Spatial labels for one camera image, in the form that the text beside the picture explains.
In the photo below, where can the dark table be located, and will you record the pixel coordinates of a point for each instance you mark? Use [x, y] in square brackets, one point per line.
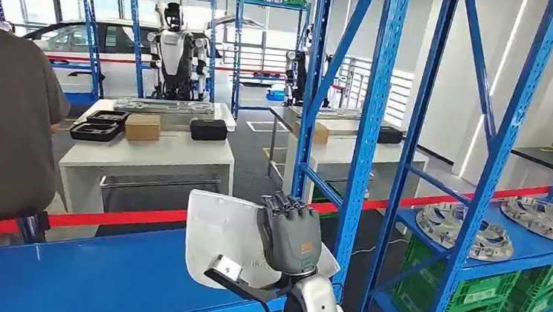
[538, 158]

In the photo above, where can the large blue steel shelf rack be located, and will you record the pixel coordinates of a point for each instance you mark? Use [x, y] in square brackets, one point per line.
[365, 132]

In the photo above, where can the black barrier post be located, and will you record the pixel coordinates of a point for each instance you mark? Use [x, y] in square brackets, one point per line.
[32, 228]

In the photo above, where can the round metal wheel part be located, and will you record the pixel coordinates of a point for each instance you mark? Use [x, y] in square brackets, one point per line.
[492, 243]
[538, 217]

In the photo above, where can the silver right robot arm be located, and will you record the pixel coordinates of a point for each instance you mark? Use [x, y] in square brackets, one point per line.
[319, 306]

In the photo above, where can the white car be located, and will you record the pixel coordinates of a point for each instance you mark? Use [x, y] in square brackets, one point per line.
[83, 38]

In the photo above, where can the black carry case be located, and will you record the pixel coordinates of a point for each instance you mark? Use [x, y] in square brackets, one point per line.
[390, 135]
[208, 130]

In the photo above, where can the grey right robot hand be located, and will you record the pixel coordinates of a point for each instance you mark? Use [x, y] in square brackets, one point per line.
[292, 240]

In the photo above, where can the red barrier belt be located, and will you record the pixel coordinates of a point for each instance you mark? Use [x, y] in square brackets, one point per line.
[128, 219]

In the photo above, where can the cardboard box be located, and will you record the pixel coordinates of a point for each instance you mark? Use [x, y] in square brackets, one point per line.
[143, 127]
[321, 134]

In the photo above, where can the white black humanoid robot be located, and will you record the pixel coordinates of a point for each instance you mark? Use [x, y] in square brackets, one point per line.
[176, 53]
[299, 72]

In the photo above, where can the blue background shelf rack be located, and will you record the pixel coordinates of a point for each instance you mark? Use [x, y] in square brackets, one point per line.
[94, 51]
[137, 40]
[236, 48]

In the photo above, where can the white plastic panel part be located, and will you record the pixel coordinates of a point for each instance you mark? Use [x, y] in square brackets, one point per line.
[221, 234]

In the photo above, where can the metal parts tray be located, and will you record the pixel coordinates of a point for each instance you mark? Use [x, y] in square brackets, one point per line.
[336, 113]
[162, 106]

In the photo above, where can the person in grey shirt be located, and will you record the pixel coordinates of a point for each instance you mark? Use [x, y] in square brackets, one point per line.
[8, 119]

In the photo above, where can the white table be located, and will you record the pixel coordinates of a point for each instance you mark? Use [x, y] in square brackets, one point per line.
[341, 152]
[183, 152]

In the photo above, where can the black foam tray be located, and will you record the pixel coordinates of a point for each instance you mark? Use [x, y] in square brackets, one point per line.
[107, 117]
[94, 131]

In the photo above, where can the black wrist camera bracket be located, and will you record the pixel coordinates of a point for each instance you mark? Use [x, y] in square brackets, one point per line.
[246, 290]

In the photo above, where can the steel table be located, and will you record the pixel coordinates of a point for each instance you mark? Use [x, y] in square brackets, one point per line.
[282, 117]

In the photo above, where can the blue plastic bin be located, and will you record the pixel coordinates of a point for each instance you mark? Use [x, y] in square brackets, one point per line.
[275, 95]

